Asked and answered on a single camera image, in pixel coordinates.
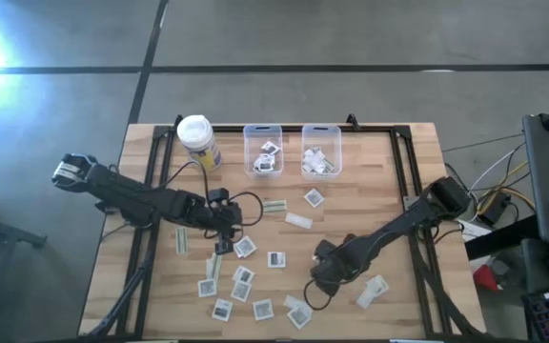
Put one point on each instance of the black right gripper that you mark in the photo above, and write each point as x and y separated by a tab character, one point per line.
351	257

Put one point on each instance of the black frame clamp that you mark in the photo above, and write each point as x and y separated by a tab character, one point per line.
177	121
352	121

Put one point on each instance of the plain white packet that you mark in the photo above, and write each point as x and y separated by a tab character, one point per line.
293	301

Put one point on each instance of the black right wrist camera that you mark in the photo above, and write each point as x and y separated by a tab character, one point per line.
326	248

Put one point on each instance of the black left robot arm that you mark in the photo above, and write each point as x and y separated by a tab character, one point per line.
150	200

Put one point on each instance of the white box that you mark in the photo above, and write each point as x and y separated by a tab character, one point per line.
474	232

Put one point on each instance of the yellow disinfecting wipes canister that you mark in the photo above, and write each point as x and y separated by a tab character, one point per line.
196	131

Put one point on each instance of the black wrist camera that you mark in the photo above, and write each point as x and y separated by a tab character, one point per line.
326	248
218	195

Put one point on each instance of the red object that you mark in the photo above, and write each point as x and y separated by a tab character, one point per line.
486	278

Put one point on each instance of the black power supply box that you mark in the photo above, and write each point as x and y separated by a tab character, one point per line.
494	209

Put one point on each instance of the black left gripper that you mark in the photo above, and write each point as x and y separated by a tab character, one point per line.
227	215

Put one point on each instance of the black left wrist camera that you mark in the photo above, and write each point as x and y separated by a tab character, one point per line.
218	195

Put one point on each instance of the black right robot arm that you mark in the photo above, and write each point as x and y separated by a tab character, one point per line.
398	224

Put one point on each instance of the clear plastic bin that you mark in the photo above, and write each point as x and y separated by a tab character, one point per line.
250	135
336	138

